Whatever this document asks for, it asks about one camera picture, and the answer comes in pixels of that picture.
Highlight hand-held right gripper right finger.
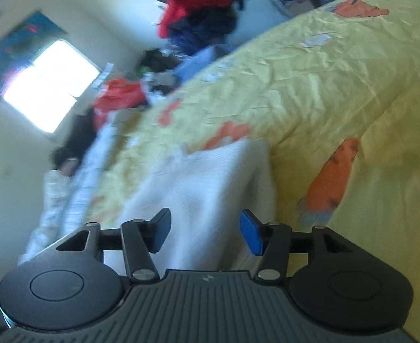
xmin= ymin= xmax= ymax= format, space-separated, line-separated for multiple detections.
xmin=240 ymin=209 xmax=361 ymax=285

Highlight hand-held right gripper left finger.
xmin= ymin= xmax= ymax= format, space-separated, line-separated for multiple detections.
xmin=53 ymin=207 xmax=172 ymax=286

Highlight white knit sweater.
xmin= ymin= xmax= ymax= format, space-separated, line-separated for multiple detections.
xmin=119 ymin=139 xmax=277 ymax=273

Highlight navy dark clothes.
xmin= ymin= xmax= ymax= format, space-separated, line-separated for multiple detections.
xmin=169 ymin=7 xmax=240 ymax=56

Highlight white printed quilt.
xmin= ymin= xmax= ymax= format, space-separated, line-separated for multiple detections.
xmin=19 ymin=114 xmax=125 ymax=266

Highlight dark cloth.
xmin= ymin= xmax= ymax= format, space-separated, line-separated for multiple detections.
xmin=51 ymin=111 xmax=98 ymax=171

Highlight red plastic bag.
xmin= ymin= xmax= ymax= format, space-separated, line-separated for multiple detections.
xmin=92 ymin=78 xmax=147 ymax=115

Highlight white plastic bag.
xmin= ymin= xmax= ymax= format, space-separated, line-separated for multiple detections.
xmin=142 ymin=71 xmax=178 ymax=105

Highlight yellow carrot print quilt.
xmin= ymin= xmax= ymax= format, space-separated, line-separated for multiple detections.
xmin=85 ymin=0 xmax=420 ymax=343

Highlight black bag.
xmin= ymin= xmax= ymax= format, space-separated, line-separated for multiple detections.
xmin=138 ymin=48 xmax=177 ymax=76

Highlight blue knitted blanket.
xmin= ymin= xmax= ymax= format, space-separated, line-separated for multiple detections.
xmin=174 ymin=44 xmax=238 ymax=83

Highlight window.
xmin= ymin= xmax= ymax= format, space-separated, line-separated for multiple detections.
xmin=0 ymin=39 xmax=102 ymax=135

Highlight grey covered bedding bundle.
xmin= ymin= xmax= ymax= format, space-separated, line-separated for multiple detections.
xmin=228 ymin=0 xmax=293 ymax=45

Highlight cardboard box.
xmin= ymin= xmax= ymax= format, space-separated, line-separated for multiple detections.
xmin=288 ymin=0 xmax=325 ymax=17

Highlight floral window blind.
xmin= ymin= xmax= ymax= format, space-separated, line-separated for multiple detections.
xmin=0 ymin=11 xmax=69 ymax=98

